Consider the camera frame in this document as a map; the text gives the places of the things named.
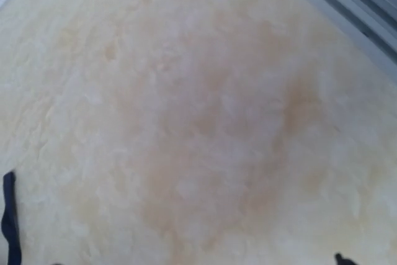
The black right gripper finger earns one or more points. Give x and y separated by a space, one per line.
340 260

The navy blue student backpack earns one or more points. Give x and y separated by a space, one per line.
9 221

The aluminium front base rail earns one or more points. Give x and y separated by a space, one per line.
370 23

